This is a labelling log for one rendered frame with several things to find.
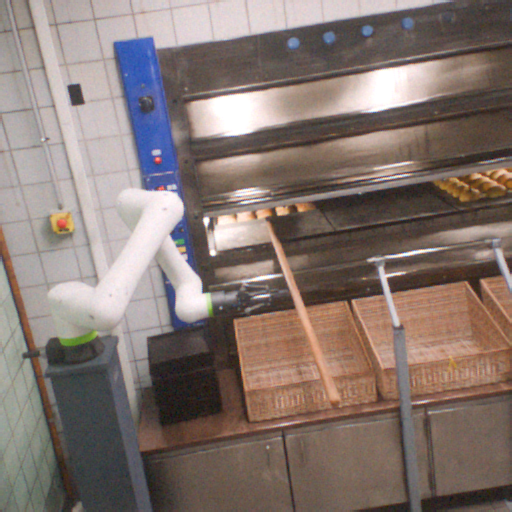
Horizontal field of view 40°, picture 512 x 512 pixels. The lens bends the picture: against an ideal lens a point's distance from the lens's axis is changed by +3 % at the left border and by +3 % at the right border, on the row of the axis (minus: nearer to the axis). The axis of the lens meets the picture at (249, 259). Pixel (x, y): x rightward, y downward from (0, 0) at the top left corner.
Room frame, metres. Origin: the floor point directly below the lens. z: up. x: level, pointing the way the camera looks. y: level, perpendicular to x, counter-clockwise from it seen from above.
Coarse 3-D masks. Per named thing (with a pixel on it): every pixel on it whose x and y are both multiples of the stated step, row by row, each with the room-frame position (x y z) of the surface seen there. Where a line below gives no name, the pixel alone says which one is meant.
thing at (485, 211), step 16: (480, 208) 3.09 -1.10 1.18; (496, 208) 3.06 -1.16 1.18; (384, 224) 3.07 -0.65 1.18; (400, 224) 3.04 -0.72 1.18; (416, 224) 3.04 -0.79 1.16; (432, 224) 3.05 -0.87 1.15; (288, 240) 3.05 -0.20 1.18; (304, 240) 3.03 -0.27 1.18; (320, 240) 3.03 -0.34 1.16; (336, 240) 3.03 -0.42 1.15; (224, 256) 3.01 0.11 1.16; (240, 256) 3.02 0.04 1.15
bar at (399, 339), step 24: (480, 240) 2.69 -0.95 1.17; (336, 264) 2.66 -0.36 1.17; (360, 264) 2.66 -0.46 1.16; (504, 264) 2.61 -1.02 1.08; (216, 288) 2.64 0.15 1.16; (384, 288) 2.58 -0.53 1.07; (408, 384) 2.44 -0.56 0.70; (408, 408) 2.44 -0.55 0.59; (408, 432) 2.44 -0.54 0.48; (408, 456) 2.44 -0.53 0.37; (408, 480) 2.45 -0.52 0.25
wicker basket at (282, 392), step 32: (256, 320) 2.98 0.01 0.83; (288, 320) 2.97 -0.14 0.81; (320, 320) 2.97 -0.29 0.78; (352, 320) 2.85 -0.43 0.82; (256, 352) 2.94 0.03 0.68; (288, 352) 2.93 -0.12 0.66; (352, 352) 2.93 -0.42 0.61; (256, 384) 2.81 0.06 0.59; (288, 384) 2.52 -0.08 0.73; (320, 384) 2.53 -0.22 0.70; (352, 384) 2.53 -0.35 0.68; (256, 416) 2.52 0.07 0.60
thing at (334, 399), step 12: (276, 240) 2.99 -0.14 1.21; (288, 276) 2.53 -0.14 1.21; (300, 300) 2.28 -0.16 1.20; (300, 312) 2.18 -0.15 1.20; (312, 336) 1.98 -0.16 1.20; (312, 348) 1.91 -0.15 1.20; (324, 360) 1.83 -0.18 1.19; (324, 372) 1.75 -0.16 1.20; (324, 384) 1.70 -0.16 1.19; (336, 396) 1.62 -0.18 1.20
